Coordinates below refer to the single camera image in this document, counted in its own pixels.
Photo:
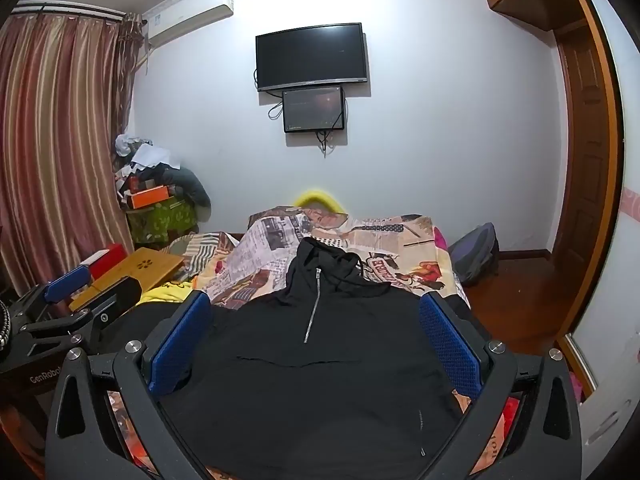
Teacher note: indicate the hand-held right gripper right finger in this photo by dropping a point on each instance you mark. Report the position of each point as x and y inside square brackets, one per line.
[450, 347]

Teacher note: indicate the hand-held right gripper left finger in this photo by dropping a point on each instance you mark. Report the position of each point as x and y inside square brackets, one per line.
[175, 347]

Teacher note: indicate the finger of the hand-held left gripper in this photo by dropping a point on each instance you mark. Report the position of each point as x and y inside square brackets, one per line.
[120, 297]
[67, 282]

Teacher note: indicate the black zip hoodie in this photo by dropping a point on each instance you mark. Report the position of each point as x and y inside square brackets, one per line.
[300, 385]

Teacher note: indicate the wooden lap desk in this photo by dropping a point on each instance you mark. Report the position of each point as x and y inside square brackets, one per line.
[137, 265]

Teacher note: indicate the red box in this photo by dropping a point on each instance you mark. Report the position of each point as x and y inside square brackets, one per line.
[107, 257]

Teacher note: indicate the yellow cloth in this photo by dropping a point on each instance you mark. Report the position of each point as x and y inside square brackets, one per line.
[165, 292]

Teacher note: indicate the green patterned cloth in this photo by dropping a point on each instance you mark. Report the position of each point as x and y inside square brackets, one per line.
[160, 222]

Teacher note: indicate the grey backpack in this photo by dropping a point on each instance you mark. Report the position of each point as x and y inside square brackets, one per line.
[475, 255]

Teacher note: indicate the orange box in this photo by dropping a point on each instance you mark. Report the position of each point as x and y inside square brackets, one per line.
[147, 197]

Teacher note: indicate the printed blanket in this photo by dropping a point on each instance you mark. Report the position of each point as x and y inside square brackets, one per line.
[270, 255]

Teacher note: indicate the striped red curtain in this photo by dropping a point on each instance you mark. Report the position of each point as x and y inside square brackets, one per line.
[55, 150]

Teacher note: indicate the white crumpled paper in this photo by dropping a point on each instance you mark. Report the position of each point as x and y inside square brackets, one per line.
[147, 155]

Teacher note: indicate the white wardrobe door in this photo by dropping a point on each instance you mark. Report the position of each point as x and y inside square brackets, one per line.
[617, 310]

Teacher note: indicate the yellow pillow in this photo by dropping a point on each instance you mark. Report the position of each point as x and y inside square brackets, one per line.
[320, 199]

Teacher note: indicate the wooden door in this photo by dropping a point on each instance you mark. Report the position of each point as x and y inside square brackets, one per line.
[582, 150]

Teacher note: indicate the curtain rod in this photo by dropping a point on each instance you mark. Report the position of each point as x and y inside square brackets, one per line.
[65, 10]

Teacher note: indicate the white air conditioner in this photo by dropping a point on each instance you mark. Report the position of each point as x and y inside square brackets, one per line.
[192, 12]

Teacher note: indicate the small black wall screen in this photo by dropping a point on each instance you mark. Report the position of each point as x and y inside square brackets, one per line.
[313, 109]

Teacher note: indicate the black wall television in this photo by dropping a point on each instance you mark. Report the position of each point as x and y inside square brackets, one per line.
[311, 57]

